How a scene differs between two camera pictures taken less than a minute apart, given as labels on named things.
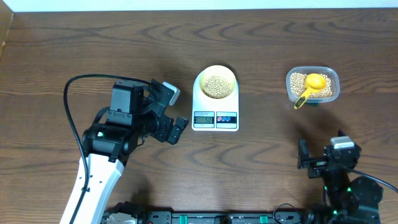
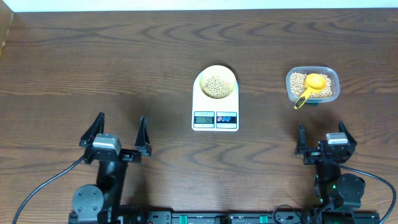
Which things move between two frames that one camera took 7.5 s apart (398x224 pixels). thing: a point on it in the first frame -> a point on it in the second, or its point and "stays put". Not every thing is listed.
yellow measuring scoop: [313, 81] stays put
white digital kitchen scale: [214, 115] stays put
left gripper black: [162, 133] -> [142, 148]
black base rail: [242, 217] stays put
